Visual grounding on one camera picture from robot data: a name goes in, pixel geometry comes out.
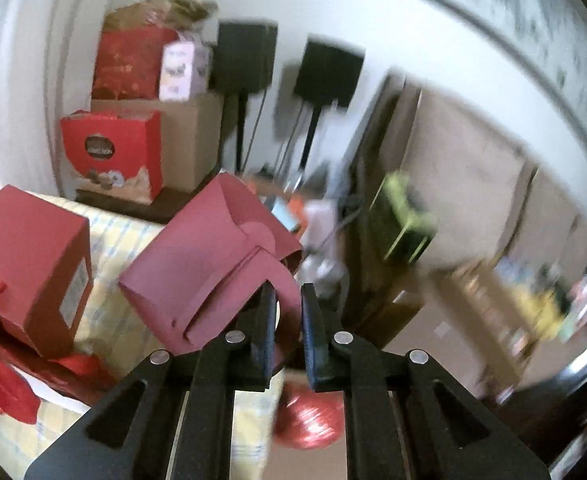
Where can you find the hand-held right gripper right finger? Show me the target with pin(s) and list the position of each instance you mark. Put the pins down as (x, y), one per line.
(316, 340)

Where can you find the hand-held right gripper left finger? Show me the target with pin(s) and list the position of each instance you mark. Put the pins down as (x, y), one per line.
(263, 340)

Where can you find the red woven ball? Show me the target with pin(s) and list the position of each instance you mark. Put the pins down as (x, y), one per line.
(308, 420)

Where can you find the dark red paper handbag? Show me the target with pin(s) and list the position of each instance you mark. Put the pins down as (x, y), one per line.
(213, 260)

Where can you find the dark red rectangular box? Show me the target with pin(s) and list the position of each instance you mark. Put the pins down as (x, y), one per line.
(23, 260)

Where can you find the dark wooden side table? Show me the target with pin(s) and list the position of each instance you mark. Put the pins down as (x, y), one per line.
(373, 285)

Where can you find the brown sofa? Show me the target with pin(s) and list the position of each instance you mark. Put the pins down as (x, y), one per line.
(448, 330)

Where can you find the green portable radio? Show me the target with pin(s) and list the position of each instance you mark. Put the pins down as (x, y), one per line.
(403, 220)

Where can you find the yellow plaid tablecloth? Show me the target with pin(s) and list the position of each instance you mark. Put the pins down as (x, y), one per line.
(113, 250)

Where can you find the cardboard tray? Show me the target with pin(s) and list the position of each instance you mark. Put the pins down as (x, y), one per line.
(493, 300)

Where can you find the large brown cardboard box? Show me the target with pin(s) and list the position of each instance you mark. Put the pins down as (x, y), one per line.
(188, 135)

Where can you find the large beige cushion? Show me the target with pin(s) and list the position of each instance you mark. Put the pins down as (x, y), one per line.
(473, 175)

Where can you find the yellow plastic bag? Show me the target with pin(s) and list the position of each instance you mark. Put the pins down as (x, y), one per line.
(546, 310)

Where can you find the red cookie gift box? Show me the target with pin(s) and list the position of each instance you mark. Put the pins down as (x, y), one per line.
(108, 150)

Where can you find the black speaker on stand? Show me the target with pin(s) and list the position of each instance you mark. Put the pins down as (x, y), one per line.
(246, 55)
(328, 72)

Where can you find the tall red gift box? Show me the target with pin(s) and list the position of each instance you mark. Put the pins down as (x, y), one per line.
(128, 65)

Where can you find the white curtain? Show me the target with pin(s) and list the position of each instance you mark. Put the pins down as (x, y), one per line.
(13, 110)

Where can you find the gold paper bag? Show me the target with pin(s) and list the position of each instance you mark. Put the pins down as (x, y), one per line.
(158, 10)

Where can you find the framed ink painting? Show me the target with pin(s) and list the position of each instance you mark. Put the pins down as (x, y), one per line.
(523, 25)

